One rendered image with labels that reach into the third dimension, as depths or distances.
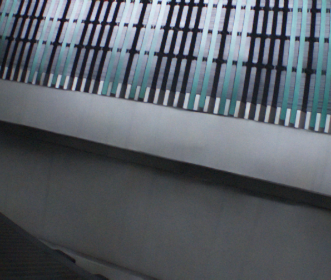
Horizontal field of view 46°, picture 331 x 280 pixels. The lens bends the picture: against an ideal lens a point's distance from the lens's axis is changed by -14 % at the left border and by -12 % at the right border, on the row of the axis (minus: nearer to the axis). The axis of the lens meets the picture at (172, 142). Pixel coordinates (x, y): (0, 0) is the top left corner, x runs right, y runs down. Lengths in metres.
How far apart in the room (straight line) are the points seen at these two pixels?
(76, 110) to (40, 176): 0.23
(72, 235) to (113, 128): 0.32
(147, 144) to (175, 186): 0.13
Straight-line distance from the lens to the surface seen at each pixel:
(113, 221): 1.03
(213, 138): 0.82
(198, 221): 0.94
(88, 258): 1.06
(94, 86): 0.95
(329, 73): 0.72
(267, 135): 0.77
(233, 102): 0.81
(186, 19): 0.90
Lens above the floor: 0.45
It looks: level
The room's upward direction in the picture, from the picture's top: 12 degrees clockwise
